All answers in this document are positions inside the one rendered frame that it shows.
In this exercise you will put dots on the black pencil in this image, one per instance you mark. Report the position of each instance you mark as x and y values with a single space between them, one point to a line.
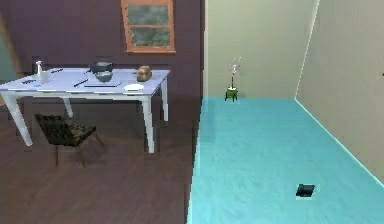
100 86

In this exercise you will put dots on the white bottle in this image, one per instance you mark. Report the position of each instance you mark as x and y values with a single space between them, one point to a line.
40 72

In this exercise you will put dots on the house plant in green pot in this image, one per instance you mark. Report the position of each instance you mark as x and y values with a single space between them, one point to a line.
232 90

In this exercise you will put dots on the black spoon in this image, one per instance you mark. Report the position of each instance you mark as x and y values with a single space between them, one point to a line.
28 81

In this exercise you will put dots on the brown bread loaf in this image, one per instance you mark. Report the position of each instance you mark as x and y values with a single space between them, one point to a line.
144 73

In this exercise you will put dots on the orange framed window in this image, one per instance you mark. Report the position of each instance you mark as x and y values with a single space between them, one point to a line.
149 25

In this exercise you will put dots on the white plate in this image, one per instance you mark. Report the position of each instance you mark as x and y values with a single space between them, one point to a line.
134 87

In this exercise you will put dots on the small black flat box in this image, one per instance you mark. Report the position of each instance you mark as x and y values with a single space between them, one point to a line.
305 190

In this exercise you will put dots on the black pot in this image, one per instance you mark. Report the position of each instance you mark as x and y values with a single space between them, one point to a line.
101 66

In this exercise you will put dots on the white dining table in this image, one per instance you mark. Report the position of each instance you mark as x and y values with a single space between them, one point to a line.
60 87

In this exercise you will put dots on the dark brown chair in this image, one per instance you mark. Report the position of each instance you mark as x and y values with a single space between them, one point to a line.
63 132

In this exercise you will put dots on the black fork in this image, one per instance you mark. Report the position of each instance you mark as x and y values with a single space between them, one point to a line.
56 70

